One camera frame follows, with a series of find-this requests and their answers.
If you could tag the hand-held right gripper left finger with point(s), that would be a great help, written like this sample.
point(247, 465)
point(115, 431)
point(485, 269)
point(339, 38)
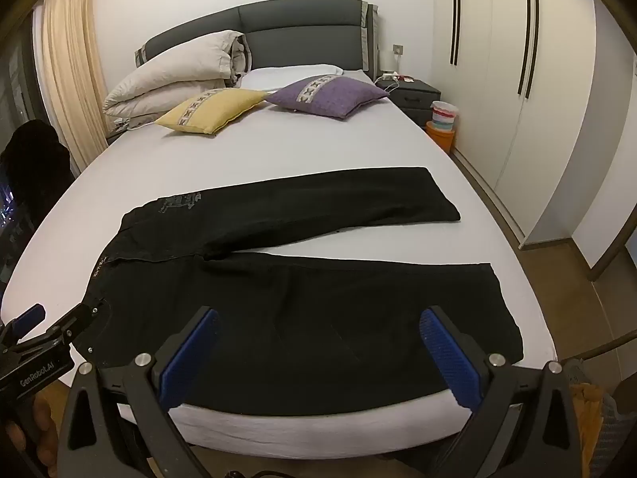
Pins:
point(191, 353)

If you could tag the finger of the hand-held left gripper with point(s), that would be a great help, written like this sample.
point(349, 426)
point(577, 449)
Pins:
point(84, 318)
point(30, 316)

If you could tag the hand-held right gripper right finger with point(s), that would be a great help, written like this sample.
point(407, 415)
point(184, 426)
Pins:
point(448, 358)

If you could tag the black pants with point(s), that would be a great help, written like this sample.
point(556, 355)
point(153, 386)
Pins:
point(298, 308)

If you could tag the person's left hand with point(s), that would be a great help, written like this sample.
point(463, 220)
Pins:
point(40, 428)

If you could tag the orange box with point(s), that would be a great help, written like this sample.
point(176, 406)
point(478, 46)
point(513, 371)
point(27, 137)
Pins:
point(440, 140)

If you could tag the glass window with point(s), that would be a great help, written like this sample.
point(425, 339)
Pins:
point(15, 84)

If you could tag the bed with white sheet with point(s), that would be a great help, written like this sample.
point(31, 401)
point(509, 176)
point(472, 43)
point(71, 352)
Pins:
point(308, 144)

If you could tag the yellow cushion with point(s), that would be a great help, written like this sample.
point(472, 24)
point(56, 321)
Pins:
point(209, 109)

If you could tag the beige curtain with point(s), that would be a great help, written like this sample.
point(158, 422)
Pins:
point(74, 69)

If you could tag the dark grey nightstand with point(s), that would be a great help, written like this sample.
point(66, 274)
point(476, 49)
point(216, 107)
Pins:
point(415, 97)

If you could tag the folded beige duvet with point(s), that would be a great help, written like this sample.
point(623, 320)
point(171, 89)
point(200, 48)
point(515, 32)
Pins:
point(174, 69)

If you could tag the white power strip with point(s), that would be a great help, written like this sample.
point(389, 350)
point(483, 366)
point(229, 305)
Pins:
point(387, 78)

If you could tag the purple cushion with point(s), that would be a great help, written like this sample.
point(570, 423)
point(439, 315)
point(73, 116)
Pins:
point(328, 97)

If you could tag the white pillow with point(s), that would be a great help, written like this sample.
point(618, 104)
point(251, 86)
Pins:
point(288, 72)

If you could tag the grey upholstered headboard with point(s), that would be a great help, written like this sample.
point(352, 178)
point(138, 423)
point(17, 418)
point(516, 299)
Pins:
point(298, 35)

